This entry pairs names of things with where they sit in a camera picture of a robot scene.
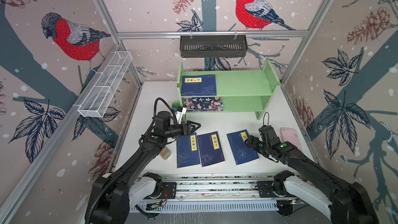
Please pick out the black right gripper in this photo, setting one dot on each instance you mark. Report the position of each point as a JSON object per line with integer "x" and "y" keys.
{"x": 253, "y": 143}

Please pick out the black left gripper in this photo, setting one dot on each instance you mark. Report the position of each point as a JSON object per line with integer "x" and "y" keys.
{"x": 188, "y": 130}

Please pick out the blue book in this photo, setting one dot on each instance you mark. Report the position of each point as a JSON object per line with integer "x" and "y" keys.
{"x": 204, "y": 85}
{"x": 241, "y": 153}
{"x": 210, "y": 149}
{"x": 187, "y": 151}

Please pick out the colourful illustrated large book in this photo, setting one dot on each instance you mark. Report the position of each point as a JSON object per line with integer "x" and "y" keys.
{"x": 204, "y": 104}

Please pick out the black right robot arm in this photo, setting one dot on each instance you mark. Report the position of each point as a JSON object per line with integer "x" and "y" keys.
{"x": 338, "y": 200}

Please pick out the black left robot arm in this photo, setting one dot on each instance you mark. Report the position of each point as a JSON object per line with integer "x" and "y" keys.
{"x": 113, "y": 197}

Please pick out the green plastic hanging bin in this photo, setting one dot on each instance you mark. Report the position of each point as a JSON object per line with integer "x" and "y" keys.
{"x": 176, "y": 106}

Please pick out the pink phone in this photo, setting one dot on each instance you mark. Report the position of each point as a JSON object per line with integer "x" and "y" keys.
{"x": 290, "y": 135}

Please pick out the spice jar brown contents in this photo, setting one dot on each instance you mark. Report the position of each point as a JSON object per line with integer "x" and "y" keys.
{"x": 165, "y": 153}

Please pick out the green wooden shelf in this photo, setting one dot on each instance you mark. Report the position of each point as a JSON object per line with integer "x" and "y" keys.
{"x": 241, "y": 91}

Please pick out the black hanging basket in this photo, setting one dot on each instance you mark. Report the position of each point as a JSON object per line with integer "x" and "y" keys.
{"x": 213, "y": 46}

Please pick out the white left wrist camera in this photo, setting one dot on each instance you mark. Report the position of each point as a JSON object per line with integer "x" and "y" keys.
{"x": 180, "y": 113}

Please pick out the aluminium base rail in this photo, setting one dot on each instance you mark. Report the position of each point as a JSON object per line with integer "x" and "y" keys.
{"x": 218, "y": 193}

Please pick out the white wire mesh basket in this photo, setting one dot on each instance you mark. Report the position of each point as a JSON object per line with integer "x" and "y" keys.
{"x": 101, "y": 94}

